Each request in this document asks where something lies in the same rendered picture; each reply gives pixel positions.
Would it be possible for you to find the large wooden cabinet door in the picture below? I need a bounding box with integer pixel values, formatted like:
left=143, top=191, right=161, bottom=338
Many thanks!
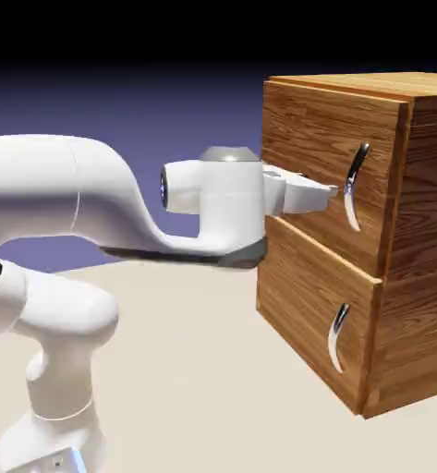
left=261, top=79, right=412, bottom=279

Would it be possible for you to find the wooden cabinet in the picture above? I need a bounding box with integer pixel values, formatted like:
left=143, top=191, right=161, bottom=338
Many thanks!
left=255, top=72, right=437, bottom=421

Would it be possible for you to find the small wooden cabinet door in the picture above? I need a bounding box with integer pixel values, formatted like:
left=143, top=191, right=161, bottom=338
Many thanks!
left=255, top=215, right=384, bottom=418

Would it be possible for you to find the short curved silver handle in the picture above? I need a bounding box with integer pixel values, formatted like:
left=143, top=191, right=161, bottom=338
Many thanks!
left=326, top=302, right=351, bottom=375

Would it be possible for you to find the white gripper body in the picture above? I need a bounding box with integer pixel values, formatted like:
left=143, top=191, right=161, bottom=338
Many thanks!
left=281, top=177, right=334, bottom=216

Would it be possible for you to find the long curved silver handle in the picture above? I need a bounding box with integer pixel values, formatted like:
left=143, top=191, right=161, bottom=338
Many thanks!
left=344, top=140, right=371, bottom=234

